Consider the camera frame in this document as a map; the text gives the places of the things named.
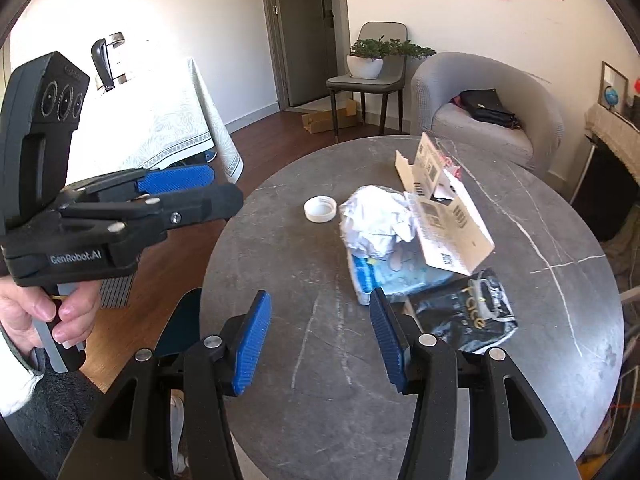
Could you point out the flat cardboard box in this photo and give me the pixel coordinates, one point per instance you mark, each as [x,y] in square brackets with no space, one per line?
[325,119]

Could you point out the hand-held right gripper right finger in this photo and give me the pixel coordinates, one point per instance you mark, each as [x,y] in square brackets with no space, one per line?
[387,345]

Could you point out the potted green plant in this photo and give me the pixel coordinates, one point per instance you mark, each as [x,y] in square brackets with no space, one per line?
[365,66]

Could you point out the grey door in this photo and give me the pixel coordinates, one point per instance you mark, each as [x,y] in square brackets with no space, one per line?
[305,35]

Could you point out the grey dining chair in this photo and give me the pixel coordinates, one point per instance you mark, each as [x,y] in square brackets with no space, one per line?
[370,87]

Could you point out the printed cardboard package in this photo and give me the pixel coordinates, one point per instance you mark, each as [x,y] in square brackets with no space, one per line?
[450,230]

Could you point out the framed picture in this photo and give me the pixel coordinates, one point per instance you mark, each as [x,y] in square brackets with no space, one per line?
[612,72]

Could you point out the grey armchair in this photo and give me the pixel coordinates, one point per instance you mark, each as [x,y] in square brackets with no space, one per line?
[500,95]

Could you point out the blue tissue packet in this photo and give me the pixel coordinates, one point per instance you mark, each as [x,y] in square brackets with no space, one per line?
[385,280]

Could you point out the small blue globe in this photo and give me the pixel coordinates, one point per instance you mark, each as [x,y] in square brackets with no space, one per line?
[611,96]

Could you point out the pale green patterned tablecloth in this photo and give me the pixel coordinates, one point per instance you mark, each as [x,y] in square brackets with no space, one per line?
[150,120]

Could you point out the black handbag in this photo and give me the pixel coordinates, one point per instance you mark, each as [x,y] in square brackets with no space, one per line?
[487,105]

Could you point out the black plastic bag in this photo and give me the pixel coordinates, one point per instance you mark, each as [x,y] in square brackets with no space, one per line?
[465,315]

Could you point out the white bottle cap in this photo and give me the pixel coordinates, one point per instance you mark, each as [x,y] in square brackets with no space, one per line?
[320,208]

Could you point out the crumpled white paper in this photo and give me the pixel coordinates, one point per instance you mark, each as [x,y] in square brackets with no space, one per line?
[377,220]

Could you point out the person's dark fleece clothing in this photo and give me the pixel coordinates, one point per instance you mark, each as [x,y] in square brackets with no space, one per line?
[50,425]

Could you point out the person's left hand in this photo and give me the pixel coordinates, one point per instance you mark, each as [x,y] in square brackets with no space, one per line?
[20,310]

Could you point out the lace covered cabinet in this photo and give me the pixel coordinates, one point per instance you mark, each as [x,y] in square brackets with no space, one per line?
[617,160]

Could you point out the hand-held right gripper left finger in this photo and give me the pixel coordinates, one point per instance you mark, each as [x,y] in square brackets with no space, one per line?
[252,345]

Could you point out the black chair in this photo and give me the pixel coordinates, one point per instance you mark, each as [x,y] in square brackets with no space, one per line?
[100,60]

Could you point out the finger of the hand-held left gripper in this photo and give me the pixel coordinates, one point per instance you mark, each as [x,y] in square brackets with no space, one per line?
[200,207]
[175,178]

